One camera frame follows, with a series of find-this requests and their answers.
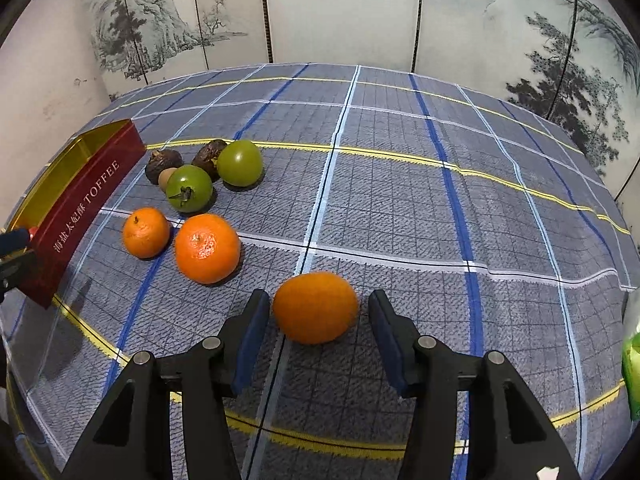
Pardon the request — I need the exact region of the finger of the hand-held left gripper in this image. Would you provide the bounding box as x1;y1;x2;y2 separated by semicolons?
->
0;227;38;306

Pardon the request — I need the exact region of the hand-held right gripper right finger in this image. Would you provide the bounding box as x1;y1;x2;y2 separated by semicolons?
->
368;289;583;480

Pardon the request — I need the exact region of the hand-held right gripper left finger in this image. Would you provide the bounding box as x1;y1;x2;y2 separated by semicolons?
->
59;289;273;480

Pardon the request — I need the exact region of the oval orange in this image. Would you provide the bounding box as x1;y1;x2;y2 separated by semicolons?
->
272;271;360;346

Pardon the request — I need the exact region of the red rectangular tin box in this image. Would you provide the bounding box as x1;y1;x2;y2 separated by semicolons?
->
4;119;147;309

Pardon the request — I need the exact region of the large round mandarin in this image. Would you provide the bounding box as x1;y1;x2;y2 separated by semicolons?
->
174;213;242;285

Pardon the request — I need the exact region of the small round mandarin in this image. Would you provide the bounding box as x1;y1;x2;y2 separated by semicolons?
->
122;207;172;260

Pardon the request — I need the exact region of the dark green tomato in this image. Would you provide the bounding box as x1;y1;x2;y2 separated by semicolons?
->
166;164;214;212

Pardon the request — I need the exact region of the light green tomato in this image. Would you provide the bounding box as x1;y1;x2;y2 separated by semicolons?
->
216;139;264;187

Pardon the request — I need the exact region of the blue plaid cloth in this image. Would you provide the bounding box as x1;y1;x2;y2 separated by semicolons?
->
0;62;632;480

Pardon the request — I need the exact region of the dark wrinkled passion fruit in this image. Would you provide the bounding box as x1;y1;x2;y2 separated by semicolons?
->
145;149;184;186
191;139;228;181

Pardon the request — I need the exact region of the green plastic packet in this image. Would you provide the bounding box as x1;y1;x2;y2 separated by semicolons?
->
620;290;640;421

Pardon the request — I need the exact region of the landscape painted folding screen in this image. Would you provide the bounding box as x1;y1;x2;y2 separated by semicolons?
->
80;0;640;201

